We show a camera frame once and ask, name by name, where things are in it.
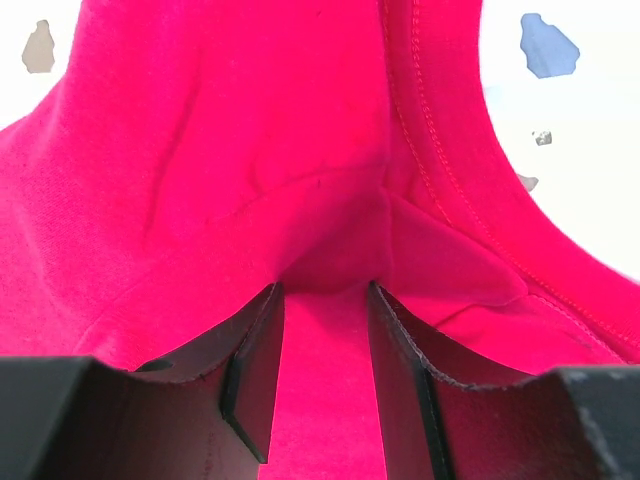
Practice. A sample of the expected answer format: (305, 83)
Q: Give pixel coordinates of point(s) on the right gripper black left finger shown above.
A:
(203, 411)

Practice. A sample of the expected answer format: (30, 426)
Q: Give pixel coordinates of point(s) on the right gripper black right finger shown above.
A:
(447, 412)

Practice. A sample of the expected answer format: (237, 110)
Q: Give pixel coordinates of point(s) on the red t shirt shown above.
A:
(196, 151)

